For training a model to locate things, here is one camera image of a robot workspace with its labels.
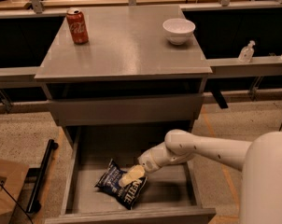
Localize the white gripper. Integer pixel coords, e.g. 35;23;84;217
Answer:
118;141;195;189

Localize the blue Kettle chip bag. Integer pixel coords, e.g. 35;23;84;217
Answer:
95;160;147;210

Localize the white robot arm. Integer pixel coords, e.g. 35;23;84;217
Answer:
119;129;282;224

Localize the open grey middle drawer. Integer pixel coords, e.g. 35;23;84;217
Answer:
45;124;216;224

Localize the closed grey top drawer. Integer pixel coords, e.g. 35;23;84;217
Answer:
48;94;204;126

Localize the grey drawer cabinet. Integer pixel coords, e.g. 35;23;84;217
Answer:
35;6;212;142

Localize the black stand leg left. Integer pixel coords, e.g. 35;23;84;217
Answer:
26;139;59;214

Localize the brown cardboard box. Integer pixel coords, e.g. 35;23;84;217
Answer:
0;159;29;224

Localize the white ceramic bowl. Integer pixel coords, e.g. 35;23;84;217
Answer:
162;18;196;45

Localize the clear sanitizer pump bottle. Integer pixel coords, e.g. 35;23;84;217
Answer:
238;40;256;63

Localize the red Coca-Cola can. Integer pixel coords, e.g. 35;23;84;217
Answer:
66;8;89;45

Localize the black cable on box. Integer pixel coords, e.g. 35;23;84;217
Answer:
0;175;35;224

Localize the grey metal rail shelf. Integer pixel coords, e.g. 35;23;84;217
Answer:
0;6;282;83

